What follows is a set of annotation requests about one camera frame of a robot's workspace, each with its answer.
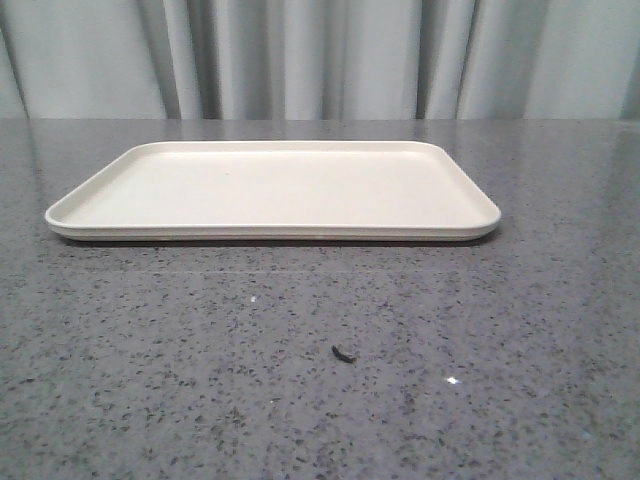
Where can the small black debris scrap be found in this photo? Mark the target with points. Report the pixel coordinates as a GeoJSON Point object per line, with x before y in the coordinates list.
{"type": "Point", "coordinates": [338, 354]}

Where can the pale green pleated curtain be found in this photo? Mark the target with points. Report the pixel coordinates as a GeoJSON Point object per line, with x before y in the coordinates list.
{"type": "Point", "coordinates": [312, 60]}

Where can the cream rectangular plastic tray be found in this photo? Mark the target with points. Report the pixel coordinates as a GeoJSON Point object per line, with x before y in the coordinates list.
{"type": "Point", "coordinates": [281, 190]}

